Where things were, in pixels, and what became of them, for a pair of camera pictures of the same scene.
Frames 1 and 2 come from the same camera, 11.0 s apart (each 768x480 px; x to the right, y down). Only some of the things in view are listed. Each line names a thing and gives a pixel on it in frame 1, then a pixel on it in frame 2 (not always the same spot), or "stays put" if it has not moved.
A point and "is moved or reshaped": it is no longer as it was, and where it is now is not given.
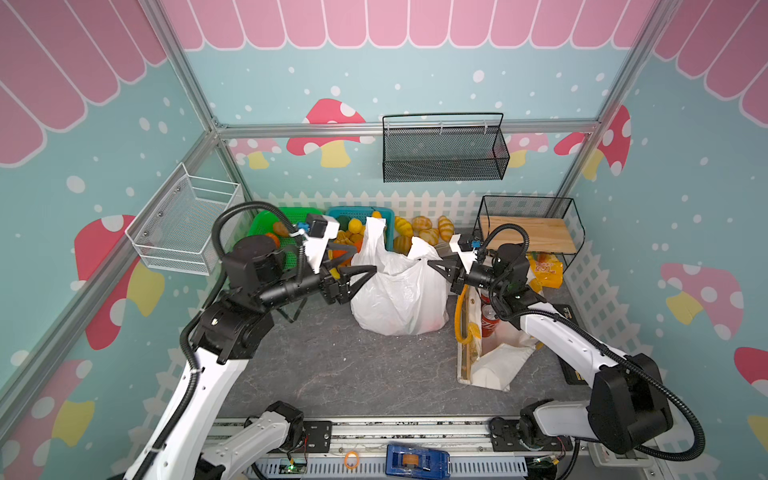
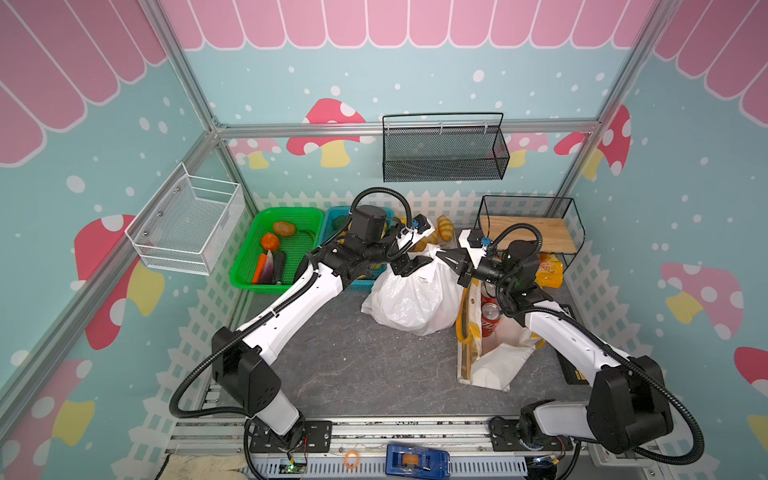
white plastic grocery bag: [406, 295] is moved or reshaped
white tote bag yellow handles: [490, 363] stays put
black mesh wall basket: [449, 147] stays put
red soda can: [489, 320] stays put
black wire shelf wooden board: [551, 224] stays put
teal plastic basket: [364, 212] -> [331, 218]
